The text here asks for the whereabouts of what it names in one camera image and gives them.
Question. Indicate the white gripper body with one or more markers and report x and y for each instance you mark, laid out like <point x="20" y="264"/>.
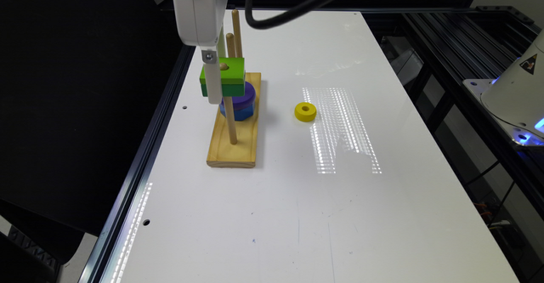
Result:
<point x="199" y="22"/>

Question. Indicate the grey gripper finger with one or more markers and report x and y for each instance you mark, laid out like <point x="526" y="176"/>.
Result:
<point x="212" y="75"/>
<point x="222" y="52"/>

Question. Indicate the green square block with hole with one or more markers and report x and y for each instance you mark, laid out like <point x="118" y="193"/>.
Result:
<point x="233" y="78"/>

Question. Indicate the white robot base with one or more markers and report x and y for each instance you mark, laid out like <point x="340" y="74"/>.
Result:
<point x="515" y="98"/>

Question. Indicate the blue hexagonal block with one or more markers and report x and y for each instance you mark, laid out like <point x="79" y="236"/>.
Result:
<point x="240" y="114"/>

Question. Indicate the middle wooden peg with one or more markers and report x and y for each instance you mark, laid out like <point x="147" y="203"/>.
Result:
<point x="230" y="42"/>

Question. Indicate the wooden peg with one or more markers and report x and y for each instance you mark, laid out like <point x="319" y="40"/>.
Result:
<point x="230" y="118"/>
<point x="237" y="33"/>
<point x="230" y="42"/>

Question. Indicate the back wooden peg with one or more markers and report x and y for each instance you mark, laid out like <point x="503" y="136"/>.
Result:
<point x="237" y="33"/>

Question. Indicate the front wooden peg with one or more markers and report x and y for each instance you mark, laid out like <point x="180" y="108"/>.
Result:
<point x="230" y="118"/>

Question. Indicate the purple round disc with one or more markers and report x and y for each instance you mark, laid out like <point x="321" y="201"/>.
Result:
<point x="242" y="102"/>

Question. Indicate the wooden peg base board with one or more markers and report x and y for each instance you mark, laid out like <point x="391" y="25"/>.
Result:
<point x="221" y="152"/>

